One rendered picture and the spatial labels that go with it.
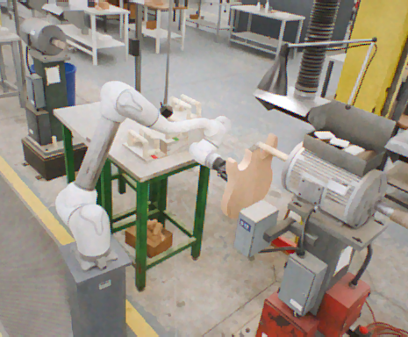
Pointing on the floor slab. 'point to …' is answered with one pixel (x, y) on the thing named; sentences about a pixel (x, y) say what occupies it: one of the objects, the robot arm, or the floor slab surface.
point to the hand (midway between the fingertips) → (245, 181)
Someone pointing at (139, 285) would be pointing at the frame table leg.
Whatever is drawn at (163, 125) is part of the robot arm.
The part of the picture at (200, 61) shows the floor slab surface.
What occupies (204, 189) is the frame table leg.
